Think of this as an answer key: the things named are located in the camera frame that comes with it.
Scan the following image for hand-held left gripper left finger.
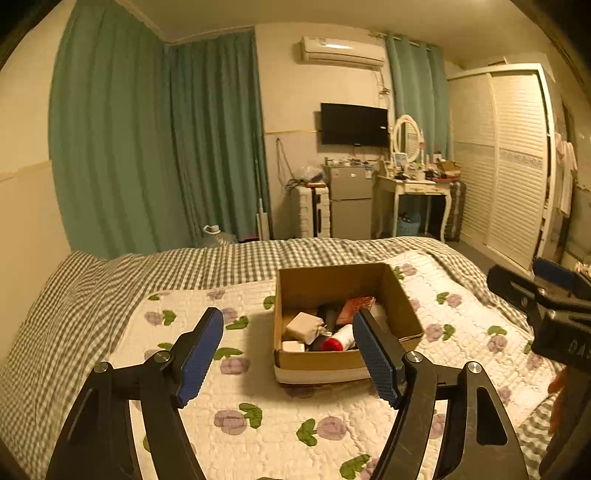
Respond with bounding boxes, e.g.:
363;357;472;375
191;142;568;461
46;307;225;480

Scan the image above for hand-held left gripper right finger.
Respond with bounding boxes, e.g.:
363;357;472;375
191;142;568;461
352;308;527;480

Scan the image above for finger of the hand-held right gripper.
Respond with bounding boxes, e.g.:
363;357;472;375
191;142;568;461
487;265;591;326
532;258;591;298

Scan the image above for white plastic bottle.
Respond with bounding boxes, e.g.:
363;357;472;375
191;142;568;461
320;323;357;352

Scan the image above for red packet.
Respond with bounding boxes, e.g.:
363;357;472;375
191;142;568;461
335;296;377;326

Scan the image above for black cylindrical bottle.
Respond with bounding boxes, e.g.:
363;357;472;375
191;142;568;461
318;302;345;337

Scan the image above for white tissue packet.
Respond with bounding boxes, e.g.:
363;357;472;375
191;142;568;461
285;311;326;344

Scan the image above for person's right hand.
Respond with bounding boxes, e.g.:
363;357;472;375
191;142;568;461
549;369;568;435

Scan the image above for white floral quilt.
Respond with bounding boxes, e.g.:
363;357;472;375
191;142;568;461
108;249;566;480

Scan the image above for dark suitcase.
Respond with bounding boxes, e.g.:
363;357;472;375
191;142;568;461
445;181;467;243

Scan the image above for hanging white clothes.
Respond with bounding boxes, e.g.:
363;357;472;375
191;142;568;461
554;134;578;215

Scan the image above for white louvred wardrobe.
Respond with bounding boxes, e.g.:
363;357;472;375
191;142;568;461
447;64;557;273

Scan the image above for blue basket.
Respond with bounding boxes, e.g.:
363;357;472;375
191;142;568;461
398;212;422;237

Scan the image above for clear water jug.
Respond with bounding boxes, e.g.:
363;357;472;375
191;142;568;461
194;224;238;248

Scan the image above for white dressing table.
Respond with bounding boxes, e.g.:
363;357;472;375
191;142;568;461
372;173;455;241

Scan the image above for silver small fridge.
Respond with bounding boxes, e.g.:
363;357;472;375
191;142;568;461
322;165;374;240

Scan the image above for white ribbed suitcase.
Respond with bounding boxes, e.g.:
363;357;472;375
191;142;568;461
290;185;332;240

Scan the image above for white oval mirror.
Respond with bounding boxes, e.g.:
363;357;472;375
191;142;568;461
392;114;423;164

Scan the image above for clear plastic bag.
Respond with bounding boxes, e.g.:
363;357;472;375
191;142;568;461
295;165;324;185

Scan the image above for narrow green curtain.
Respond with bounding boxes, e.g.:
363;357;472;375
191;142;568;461
385;33;451;160

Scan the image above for wide green curtain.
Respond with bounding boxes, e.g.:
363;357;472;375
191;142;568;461
48;0;195;259

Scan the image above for white air conditioner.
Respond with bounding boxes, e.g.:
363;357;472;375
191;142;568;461
295;36;386;71

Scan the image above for black wall cables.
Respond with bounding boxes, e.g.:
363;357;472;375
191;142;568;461
276;136;301;190

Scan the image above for black wall television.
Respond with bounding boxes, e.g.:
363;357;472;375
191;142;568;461
320;103;389;148

